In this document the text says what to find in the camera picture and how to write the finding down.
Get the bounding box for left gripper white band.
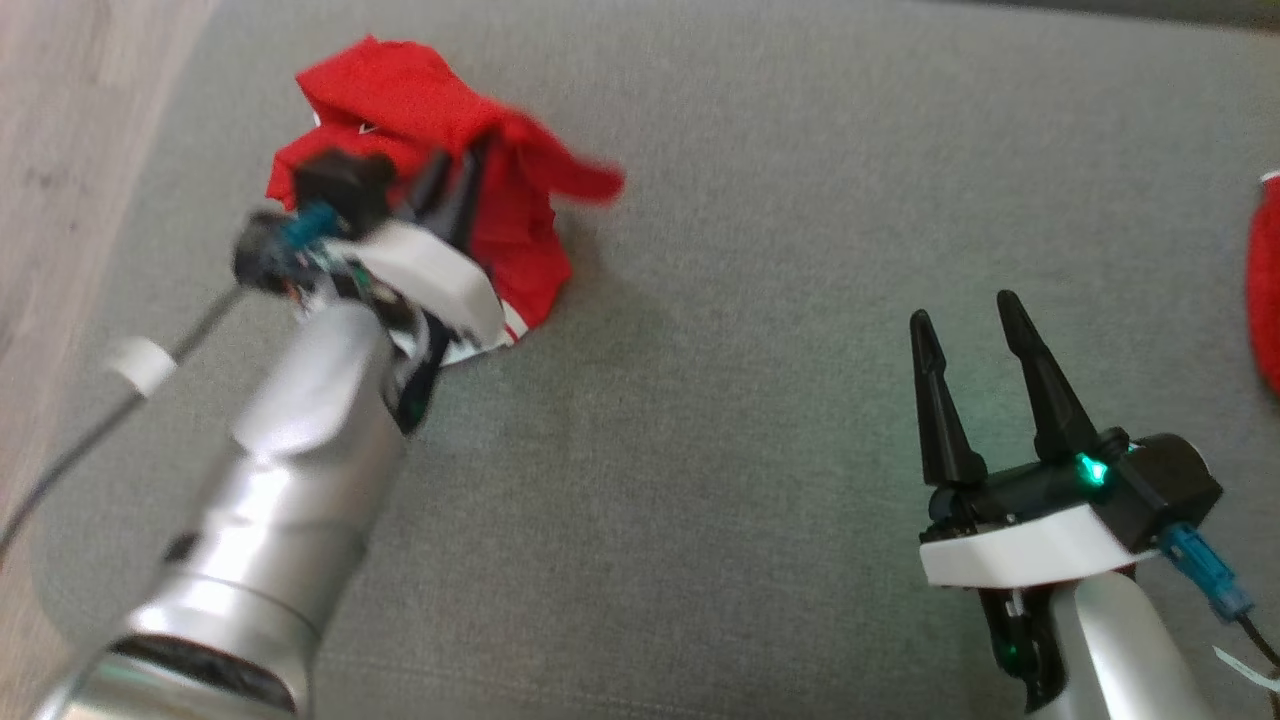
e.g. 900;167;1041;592
233;135;507;437

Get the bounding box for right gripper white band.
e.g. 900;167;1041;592
908;289;1163;714

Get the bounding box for red white basketball jersey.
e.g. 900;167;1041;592
265;35;626;366

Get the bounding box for red shorts with white stripe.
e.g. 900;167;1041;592
1245;170;1280;396

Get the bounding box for large grey sofa seat cushion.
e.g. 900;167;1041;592
30;0;1280;720

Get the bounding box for left cable blue connector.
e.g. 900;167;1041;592
278;203;351;253

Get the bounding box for cable blue connector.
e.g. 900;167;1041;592
278;203;351;253
1160;524;1257;623

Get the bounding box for right cable blue connector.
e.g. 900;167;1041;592
1160;524;1257;623

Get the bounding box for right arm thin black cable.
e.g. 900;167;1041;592
1235;612;1280;673

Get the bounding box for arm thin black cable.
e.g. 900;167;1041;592
0;285;246;561
1235;612;1280;673

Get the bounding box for right cable white label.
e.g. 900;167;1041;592
1212;645;1280;693

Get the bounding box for cable white label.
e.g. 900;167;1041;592
1212;645;1280;693
104;337;179;397

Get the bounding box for left cable white label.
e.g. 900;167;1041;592
104;337;179;397

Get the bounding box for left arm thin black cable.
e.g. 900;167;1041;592
0;285;246;561

